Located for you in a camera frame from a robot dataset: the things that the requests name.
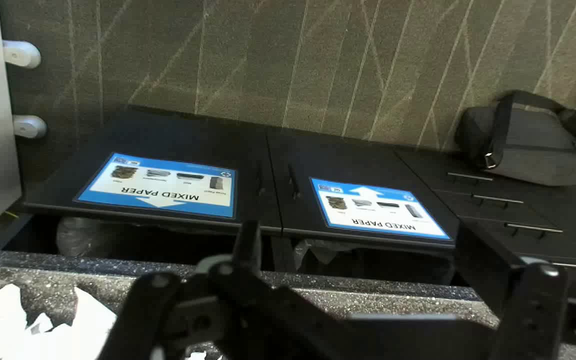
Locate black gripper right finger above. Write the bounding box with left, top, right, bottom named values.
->
left=459, top=222, right=573, bottom=360

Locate left black recycling bin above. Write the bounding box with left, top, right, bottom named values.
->
left=25, top=106, right=285, bottom=235

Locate right black recycling bin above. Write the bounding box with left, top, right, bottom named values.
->
left=264, top=126, right=464, bottom=251

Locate blue mixed paper sign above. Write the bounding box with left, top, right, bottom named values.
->
left=309, top=176, right=454, bottom=243
left=74, top=149, right=240, bottom=222

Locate white paper with print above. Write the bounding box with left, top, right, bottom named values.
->
left=0, top=281, right=119, bottom=360

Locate trash bin liner bag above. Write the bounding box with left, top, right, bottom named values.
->
left=54, top=213, right=144, bottom=261
left=293, top=238, right=371, bottom=271

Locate black shoulder bag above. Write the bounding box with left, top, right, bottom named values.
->
left=457, top=88, right=576, bottom=188

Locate black recycling bin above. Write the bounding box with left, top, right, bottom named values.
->
left=25, top=106, right=285, bottom=235
left=264, top=126, right=464, bottom=251

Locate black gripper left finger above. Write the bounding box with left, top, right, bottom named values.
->
left=97, top=217, right=316, bottom=360

